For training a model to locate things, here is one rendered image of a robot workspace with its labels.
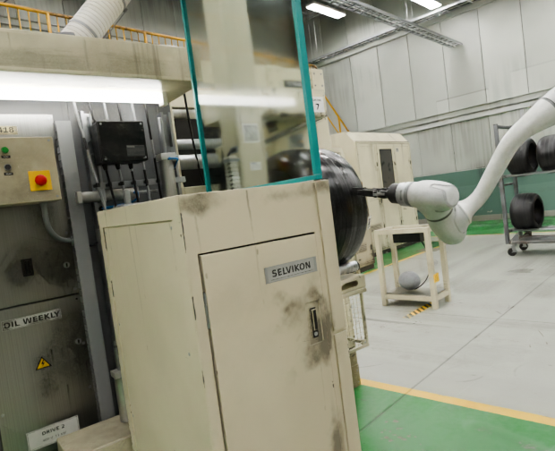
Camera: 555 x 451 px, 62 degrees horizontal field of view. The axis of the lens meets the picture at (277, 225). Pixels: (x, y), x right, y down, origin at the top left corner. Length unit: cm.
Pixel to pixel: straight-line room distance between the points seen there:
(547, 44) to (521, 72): 79
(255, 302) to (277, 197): 23
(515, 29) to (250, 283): 1297
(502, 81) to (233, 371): 1287
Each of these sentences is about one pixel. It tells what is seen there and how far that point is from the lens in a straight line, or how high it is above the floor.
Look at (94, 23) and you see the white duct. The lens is 202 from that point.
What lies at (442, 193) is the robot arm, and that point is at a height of 119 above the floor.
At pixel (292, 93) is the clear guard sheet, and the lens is 117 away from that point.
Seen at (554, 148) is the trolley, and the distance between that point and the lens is 721.
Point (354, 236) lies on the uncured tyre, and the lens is 192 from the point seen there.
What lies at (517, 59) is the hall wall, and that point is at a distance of 1352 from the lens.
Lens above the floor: 123
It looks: 3 degrees down
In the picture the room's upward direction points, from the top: 7 degrees counter-clockwise
